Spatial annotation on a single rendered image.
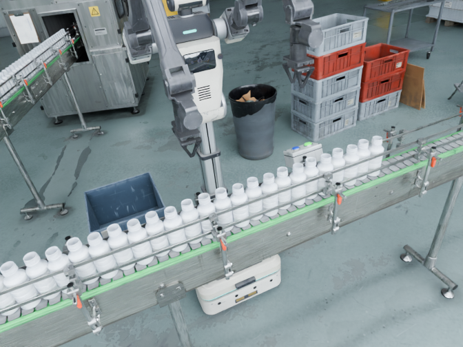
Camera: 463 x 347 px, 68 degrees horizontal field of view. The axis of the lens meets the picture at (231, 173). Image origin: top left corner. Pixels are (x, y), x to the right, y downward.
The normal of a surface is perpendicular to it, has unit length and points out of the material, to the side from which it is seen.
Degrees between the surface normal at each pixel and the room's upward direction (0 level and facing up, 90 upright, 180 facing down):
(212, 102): 90
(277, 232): 90
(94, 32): 90
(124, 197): 90
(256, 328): 0
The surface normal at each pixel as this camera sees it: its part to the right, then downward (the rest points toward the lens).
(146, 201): 0.40, 0.49
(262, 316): -0.10, -0.82
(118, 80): 0.13, 0.58
